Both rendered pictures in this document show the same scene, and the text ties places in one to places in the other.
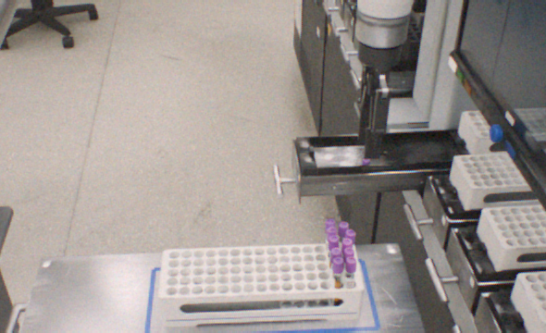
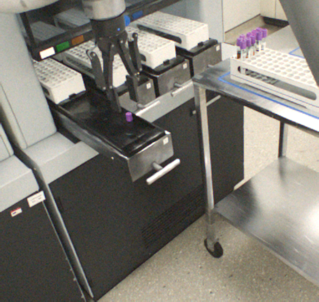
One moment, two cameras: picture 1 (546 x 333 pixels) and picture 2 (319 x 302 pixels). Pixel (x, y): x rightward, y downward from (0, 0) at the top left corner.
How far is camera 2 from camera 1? 158 cm
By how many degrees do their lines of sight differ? 88
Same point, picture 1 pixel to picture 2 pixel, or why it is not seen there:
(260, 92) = not seen: outside the picture
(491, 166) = not seen: hidden behind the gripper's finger
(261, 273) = (288, 64)
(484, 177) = (119, 63)
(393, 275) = (215, 69)
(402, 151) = (96, 116)
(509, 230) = (159, 44)
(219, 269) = (306, 74)
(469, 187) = not seen: hidden behind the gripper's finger
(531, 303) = (200, 29)
